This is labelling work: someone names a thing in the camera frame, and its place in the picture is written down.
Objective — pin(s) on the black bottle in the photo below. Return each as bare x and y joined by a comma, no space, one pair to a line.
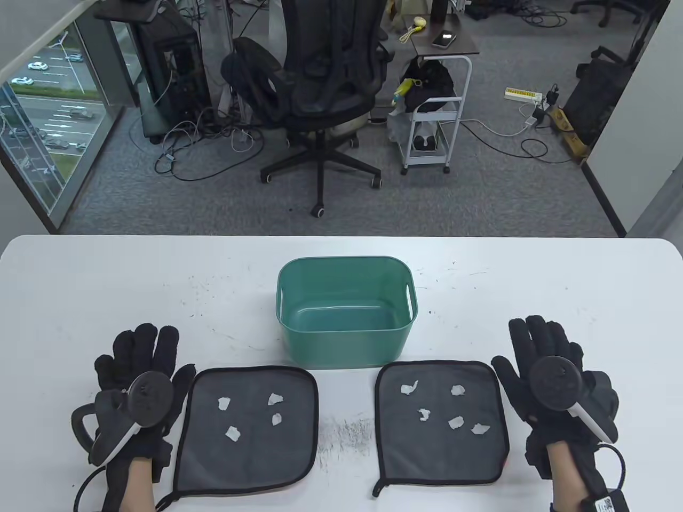
439,10

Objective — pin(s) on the white yellow power strip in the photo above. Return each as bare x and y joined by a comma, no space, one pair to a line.
523,95

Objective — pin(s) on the black smartphone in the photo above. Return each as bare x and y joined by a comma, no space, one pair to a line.
444,40

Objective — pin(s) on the pair of black shoes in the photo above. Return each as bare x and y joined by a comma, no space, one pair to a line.
424,143

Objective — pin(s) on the grey white hand controller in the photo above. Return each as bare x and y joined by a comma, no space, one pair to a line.
152,394
555,381

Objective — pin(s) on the black mesh office chair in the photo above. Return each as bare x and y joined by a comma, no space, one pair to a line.
331,53

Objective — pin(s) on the yellow cardboard box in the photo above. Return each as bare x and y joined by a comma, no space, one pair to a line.
573,141

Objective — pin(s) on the yellow green toy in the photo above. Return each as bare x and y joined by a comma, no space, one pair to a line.
403,90

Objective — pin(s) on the black bag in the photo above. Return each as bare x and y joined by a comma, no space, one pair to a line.
432,80

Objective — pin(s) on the glass window panel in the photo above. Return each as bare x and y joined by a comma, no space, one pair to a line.
48,122

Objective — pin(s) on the black wrist sensor box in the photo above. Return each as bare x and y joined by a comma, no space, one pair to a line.
608,504

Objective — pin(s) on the pink-backed grey hand towel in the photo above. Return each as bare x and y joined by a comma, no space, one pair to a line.
437,458

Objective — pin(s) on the black computer tower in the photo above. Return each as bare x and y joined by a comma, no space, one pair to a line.
176,69

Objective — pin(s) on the black chair base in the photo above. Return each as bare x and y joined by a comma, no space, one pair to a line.
608,8

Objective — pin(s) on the black chair with armrest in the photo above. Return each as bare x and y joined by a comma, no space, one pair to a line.
592,101

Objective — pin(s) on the person's left hand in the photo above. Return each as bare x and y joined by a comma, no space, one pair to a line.
139,352

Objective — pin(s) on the dark grey hand towel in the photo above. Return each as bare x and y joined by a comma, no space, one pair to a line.
256,453

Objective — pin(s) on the white cart with dark top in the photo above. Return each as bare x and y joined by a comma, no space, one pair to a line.
448,48

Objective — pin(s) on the green plastic bin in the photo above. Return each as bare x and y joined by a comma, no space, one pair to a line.
347,341

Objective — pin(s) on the person's right hand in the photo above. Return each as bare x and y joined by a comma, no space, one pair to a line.
525,346

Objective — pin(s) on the white plastic bag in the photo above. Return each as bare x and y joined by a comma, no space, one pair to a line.
397,125

